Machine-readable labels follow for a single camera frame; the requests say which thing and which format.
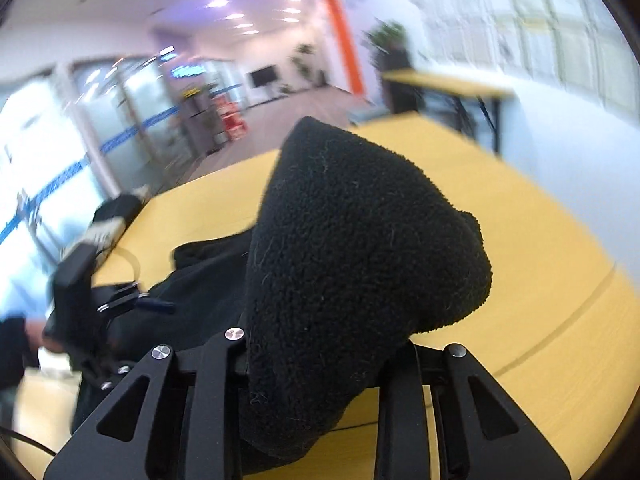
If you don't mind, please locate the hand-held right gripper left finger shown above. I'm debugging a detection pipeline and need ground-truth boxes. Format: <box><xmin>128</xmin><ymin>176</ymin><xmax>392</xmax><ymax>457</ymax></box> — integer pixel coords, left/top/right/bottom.
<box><xmin>44</xmin><ymin>327</ymin><xmax>248</xmax><ymax>480</ymax></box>

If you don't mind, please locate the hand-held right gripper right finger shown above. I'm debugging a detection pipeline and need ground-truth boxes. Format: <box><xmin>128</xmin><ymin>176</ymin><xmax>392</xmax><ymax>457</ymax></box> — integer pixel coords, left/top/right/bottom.
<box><xmin>374</xmin><ymin>342</ymin><xmax>572</xmax><ymax>480</ymax></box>

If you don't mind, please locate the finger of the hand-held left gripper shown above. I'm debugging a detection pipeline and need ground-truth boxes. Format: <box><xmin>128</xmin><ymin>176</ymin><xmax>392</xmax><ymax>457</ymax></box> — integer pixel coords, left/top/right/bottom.
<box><xmin>82</xmin><ymin>349</ymin><xmax>135</xmax><ymax>394</ymax></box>
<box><xmin>96</xmin><ymin>281</ymin><xmax>177</xmax><ymax>315</ymax></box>

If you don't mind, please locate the black fleece jacket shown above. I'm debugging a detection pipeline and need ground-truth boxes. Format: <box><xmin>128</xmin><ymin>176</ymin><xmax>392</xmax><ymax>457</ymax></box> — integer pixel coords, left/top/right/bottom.
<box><xmin>71</xmin><ymin>116</ymin><xmax>494</xmax><ymax>477</ymax></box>

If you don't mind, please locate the person's left hand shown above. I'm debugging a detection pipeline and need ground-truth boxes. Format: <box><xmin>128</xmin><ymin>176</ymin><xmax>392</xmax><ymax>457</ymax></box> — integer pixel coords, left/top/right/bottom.
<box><xmin>25</xmin><ymin>320</ymin><xmax>66</xmax><ymax>353</ymax></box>

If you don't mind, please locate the beige folded garment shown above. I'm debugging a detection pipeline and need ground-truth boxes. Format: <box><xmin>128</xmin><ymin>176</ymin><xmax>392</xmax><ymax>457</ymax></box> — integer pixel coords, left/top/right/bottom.
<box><xmin>74</xmin><ymin>216</ymin><xmax>127</xmax><ymax>257</ymax></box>

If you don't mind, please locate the black folded garment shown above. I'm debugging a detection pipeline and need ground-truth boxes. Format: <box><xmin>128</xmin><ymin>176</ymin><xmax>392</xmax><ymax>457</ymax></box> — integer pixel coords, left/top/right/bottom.
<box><xmin>92</xmin><ymin>194</ymin><xmax>147</xmax><ymax>226</ymax></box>

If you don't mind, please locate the stack of red boxes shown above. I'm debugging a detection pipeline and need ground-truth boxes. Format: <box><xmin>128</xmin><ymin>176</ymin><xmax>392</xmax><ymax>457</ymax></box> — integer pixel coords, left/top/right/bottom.
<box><xmin>214</xmin><ymin>97</ymin><xmax>249</xmax><ymax>142</ymax></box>

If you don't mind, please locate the black television screen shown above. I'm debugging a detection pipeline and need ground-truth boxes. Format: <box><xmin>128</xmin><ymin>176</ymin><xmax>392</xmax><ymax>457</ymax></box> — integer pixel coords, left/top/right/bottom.
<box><xmin>248</xmin><ymin>64</ymin><xmax>278</xmax><ymax>90</ymax></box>

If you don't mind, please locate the tall potted plant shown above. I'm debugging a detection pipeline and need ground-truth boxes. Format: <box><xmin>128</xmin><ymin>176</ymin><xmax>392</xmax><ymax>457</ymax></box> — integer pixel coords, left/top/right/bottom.
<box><xmin>291</xmin><ymin>44</ymin><xmax>327</xmax><ymax>87</ymax></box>

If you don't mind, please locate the grey plastic stool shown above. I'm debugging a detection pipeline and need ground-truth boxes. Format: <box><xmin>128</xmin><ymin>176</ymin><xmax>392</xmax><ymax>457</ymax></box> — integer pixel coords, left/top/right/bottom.
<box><xmin>349</xmin><ymin>105</ymin><xmax>387</xmax><ymax>127</ymax></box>

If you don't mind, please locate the black cabinet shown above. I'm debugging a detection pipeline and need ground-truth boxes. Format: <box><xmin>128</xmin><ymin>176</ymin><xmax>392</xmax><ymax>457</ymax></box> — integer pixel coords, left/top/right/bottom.
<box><xmin>384</xmin><ymin>50</ymin><xmax>427</xmax><ymax>115</ymax></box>

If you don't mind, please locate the long wooden side table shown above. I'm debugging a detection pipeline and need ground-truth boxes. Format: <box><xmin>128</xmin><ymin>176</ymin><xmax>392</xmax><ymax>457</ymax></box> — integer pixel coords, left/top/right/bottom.
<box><xmin>382</xmin><ymin>69</ymin><xmax>517</xmax><ymax>157</ymax></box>

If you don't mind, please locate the potted plant on cabinet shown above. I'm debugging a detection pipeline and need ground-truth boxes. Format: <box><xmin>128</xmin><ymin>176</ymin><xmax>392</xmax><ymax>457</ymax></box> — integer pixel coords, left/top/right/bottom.
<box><xmin>364</xmin><ymin>21</ymin><xmax>412</xmax><ymax>68</ymax></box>

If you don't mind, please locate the black cable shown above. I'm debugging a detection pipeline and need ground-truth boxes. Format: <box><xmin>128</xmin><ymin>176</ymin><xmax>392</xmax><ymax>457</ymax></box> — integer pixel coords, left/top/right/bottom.
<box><xmin>0</xmin><ymin>247</ymin><xmax>143</xmax><ymax>457</ymax></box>

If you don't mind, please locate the wall of framed documents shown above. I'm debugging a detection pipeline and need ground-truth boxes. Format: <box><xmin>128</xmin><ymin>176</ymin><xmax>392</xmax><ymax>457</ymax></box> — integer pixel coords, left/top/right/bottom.
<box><xmin>409</xmin><ymin>0</ymin><xmax>632</xmax><ymax>127</ymax></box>

